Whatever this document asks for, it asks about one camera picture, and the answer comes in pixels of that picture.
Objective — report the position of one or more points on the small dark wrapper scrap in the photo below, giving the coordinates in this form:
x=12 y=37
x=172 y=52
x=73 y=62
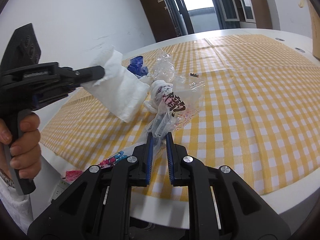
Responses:
x=194 y=75

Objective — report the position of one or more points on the white left shoe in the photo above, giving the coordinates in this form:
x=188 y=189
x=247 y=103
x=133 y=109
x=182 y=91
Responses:
x=149 y=226

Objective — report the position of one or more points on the cardboard box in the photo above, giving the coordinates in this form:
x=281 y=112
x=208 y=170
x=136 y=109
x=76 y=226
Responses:
x=315 y=30

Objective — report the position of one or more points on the clear black-print plastic bag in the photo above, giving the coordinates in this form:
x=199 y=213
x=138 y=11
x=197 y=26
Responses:
x=180 y=110

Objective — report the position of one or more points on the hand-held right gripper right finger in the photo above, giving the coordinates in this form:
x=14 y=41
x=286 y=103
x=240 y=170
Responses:
x=169 y=155

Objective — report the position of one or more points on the white wall socket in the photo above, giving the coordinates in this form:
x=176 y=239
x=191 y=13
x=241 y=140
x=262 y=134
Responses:
x=60 y=189

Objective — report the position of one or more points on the white framed glass door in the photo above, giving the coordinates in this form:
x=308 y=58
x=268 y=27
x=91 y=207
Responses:
x=227 y=2

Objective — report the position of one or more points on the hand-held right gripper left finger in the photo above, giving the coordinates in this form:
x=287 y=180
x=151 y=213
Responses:
x=150 y=155

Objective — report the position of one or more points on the brown glass door cabinet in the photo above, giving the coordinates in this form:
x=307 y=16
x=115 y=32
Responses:
x=262 y=5

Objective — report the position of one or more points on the yellow checked tablecloth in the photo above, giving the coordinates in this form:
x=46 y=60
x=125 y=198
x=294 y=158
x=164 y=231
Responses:
x=250 y=105

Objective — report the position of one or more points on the white table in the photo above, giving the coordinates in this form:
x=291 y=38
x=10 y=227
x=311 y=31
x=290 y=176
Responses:
x=225 y=205

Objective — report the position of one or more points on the pink and blue wrapper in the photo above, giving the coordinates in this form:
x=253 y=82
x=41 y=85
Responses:
x=110 y=161

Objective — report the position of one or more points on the white paper towel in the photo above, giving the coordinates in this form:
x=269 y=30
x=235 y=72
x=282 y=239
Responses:
x=122 y=92

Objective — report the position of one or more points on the brown wardrobe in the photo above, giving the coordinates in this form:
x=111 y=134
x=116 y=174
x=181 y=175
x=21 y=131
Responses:
x=155 y=12

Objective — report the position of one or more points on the person's left hand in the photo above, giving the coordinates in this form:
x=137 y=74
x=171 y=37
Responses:
x=30 y=142

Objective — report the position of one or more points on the person's left forearm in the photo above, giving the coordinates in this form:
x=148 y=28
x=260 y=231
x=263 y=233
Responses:
x=15 y=210

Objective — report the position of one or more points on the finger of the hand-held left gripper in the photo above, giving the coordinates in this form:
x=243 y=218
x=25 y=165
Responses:
x=90 y=74
x=50 y=97

